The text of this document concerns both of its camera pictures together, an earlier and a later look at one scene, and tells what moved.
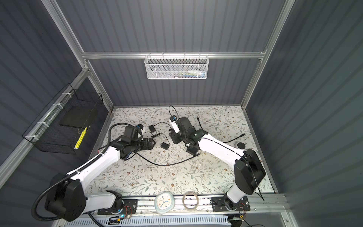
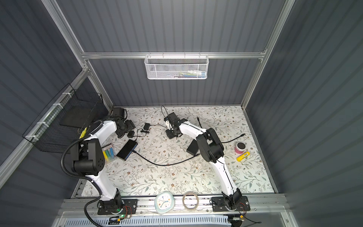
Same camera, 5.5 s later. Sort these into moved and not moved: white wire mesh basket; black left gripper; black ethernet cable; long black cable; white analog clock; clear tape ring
Moved: black left gripper; long black cable
Not moved: white analog clock; black ethernet cable; white wire mesh basket; clear tape ring
